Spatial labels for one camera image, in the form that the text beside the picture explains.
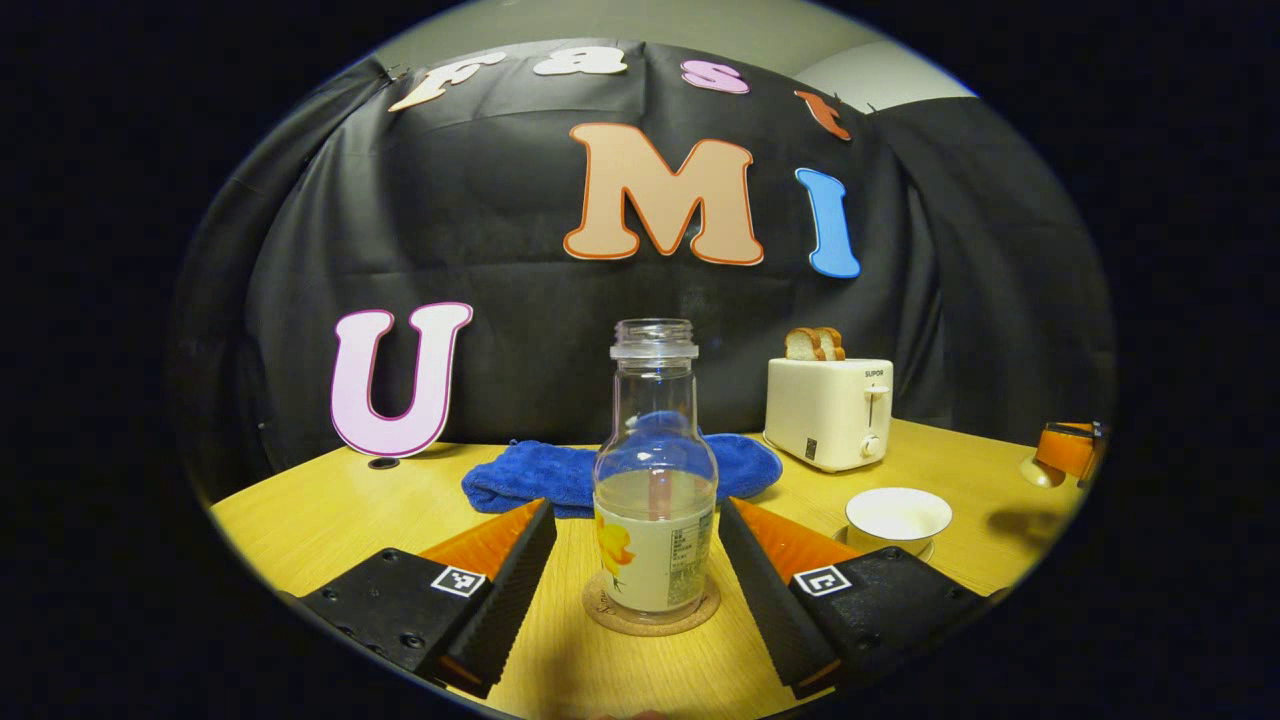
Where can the blue towel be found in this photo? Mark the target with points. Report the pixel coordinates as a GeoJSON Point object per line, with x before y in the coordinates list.
{"type": "Point", "coordinates": [530, 480]}

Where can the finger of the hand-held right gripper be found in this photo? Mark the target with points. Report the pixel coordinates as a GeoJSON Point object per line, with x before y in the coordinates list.
{"type": "Point", "coordinates": [1065, 452]}

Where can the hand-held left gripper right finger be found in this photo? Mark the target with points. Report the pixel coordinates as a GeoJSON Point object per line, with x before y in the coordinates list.
{"type": "Point", "coordinates": [765, 600]}

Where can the round cork coaster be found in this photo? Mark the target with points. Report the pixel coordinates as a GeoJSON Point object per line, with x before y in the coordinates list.
{"type": "Point", "coordinates": [650, 625]}

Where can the cream toaster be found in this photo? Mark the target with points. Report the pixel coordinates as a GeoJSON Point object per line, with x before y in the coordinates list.
{"type": "Point", "coordinates": [825, 415]}

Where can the clear plastic water bottle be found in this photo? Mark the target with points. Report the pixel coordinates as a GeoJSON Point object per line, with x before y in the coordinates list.
{"type": "Point", "coordinates": [655, 450]}

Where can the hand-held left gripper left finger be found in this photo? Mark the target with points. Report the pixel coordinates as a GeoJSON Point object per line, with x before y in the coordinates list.
{"type": "Point", "coordinates": [510, 590]}

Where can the white saucer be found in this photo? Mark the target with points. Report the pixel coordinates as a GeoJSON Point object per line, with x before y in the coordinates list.
{"type": "Point", "coordinates": [850, 545]}

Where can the black backdrop cloth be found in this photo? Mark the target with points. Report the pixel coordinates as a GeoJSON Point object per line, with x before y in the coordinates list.
{"type": "Point", "coordinates": [520, 300]}

